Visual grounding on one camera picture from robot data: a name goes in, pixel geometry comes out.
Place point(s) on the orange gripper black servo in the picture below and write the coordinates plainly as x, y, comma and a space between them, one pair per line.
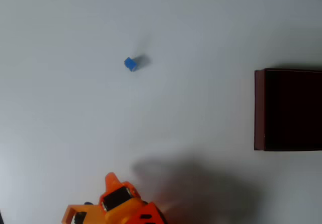
116, 196

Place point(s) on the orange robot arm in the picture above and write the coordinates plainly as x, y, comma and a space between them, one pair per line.
137, 215

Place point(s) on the small blue cube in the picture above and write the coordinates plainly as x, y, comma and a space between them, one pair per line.
130, 63

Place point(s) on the dark red box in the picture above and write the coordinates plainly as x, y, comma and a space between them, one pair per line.
289, 110

